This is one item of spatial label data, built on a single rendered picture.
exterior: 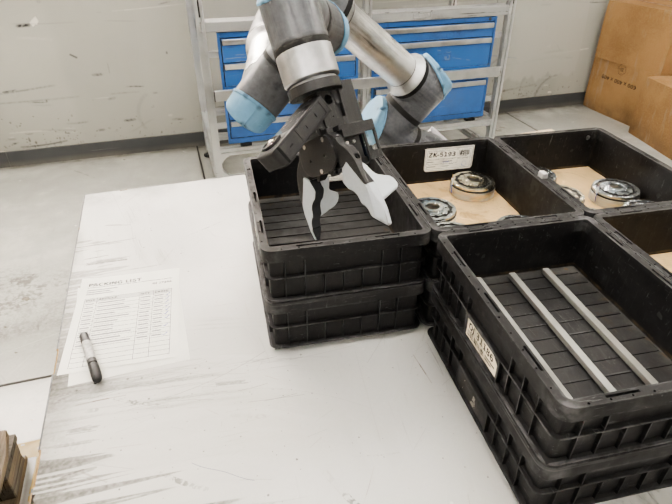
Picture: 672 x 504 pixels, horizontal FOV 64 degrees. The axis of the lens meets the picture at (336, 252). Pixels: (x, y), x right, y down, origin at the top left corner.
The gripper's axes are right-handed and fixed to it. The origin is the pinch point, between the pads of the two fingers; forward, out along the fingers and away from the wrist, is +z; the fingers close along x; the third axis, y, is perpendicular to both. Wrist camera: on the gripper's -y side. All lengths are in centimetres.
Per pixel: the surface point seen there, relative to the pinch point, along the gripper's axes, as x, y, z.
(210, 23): 169, 97, -98
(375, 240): 13.2, 16.3, 3.9
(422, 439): 6.9, 8.0, 35.1
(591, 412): -21.9, 9.1, 26.8
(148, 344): 50, -14, 11
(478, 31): 119, 228, -66
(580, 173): 14, 90, 8
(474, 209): 21, 54, 7
